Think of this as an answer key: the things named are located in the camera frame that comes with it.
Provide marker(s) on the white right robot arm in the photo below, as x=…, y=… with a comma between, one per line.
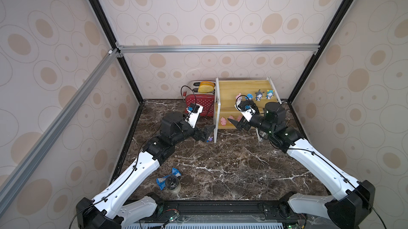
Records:
x=350, y=201

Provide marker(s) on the black corner frame post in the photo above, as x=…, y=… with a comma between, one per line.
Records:
x=106, y=27
x=326, y=38

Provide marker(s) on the clear tape roll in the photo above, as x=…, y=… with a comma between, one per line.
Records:
x=172, y=184

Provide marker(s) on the silver aluminium rail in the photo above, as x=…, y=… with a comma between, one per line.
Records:
x=31, y=161
x=219, y=48

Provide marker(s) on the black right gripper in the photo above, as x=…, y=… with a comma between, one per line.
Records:
x=245, y=125

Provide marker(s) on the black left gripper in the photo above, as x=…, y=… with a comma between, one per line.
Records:
x=197, y=135

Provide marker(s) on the Doraemon figure grey costume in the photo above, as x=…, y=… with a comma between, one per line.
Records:
x=259, y=95

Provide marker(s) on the white metal wooden shelf rack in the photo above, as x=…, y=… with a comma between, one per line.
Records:
x=225, y=99

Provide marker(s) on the red polka dot toaster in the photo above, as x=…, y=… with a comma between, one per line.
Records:
x=190, y=95

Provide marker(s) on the black corner frame post right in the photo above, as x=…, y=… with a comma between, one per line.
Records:
x=326, y=38

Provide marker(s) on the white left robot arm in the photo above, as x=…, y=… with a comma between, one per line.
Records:
x=108, y=210

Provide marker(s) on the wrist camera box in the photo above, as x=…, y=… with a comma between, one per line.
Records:
x=194, y=111
x=248, y=108

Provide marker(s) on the silver aluminium rail back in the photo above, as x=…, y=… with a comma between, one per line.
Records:
x=219, y=48

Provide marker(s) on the silver aluminium rail left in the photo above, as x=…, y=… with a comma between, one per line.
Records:
x=31, y=161

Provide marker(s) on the blue plastic wrapper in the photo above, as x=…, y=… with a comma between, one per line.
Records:
x=161, y=181

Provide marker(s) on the black corner frame post left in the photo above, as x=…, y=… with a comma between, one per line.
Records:
x=106, y=27

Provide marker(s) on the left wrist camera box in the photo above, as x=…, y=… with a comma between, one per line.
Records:
x=194, y=111

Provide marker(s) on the Doraemon figure teal ball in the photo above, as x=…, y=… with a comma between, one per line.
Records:
x=270, y=94

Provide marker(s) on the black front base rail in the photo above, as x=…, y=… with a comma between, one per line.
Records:
x=254, y=213

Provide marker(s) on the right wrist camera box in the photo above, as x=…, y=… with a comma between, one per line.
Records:
x=248, y=108

